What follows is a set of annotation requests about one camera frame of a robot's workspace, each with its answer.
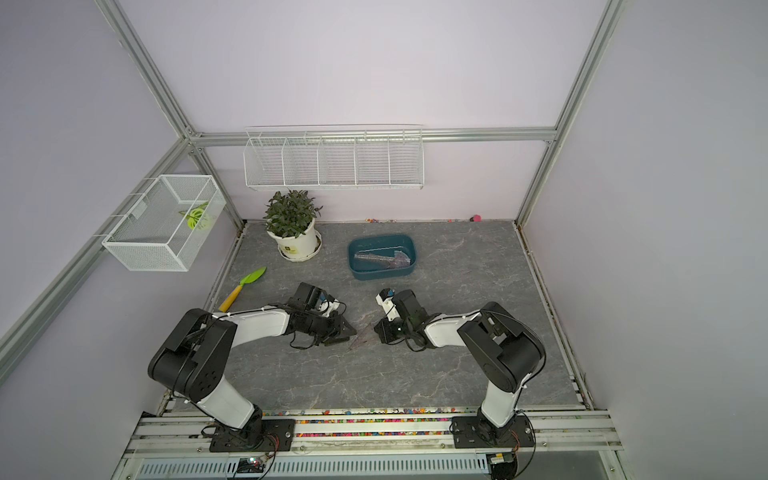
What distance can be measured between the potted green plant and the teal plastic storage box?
0.55 ft

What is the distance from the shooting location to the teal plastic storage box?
42.0 inches

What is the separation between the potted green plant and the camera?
98 cm
